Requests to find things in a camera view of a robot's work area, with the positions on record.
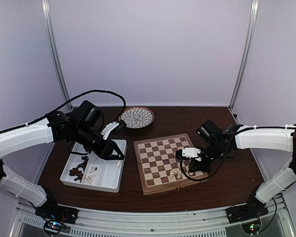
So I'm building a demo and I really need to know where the pile of dark chess pieces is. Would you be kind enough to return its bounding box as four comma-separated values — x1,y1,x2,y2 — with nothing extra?
69,156,89,182

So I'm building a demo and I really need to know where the aluminium corner post right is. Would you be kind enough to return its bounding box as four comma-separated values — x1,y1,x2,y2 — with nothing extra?
228,0,259,111

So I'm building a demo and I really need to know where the white compartment tray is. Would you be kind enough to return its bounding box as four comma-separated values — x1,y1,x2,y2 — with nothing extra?
60,143,124,193

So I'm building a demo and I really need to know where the pile of white chess pieces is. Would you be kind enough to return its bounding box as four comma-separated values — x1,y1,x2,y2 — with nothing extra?
83,166,97,185

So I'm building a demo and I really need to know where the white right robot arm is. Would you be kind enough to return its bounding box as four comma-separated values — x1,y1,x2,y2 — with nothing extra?
177,120,296,218

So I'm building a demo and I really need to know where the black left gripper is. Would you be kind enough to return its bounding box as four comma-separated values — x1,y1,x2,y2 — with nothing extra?
74,123,124,160

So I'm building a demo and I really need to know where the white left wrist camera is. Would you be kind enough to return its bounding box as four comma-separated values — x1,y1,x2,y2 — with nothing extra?
101,120,126,140

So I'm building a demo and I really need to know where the floral patterned ceramic plate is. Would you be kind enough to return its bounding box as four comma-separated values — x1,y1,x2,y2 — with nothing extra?
119,106,154,129

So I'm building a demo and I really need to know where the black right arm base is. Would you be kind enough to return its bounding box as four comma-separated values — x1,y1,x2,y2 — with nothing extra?
226,196,268,235

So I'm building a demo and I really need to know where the aluminium corner post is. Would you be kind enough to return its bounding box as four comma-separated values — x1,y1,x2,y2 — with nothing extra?
228,0,259,111
41,0,70,101

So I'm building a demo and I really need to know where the white chess king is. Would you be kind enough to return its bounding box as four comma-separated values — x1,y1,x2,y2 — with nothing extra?
169,170,175,181

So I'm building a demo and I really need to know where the wooden chess board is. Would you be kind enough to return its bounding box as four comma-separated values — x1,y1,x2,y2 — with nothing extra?
134,133,196,195

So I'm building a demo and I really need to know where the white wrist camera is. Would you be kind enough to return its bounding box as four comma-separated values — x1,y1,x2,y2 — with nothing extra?
175,148,201,160
101,120,126,140

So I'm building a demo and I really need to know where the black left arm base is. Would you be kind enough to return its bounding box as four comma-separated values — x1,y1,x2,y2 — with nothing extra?
32,191,78,236

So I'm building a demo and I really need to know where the aluminium corner post left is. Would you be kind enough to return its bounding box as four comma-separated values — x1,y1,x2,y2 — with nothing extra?
41,0,70,101

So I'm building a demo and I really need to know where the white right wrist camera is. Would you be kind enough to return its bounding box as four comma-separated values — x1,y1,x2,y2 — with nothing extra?
175,148,201,160

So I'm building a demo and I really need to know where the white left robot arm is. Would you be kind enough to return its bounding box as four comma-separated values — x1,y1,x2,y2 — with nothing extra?
0,100,126,219

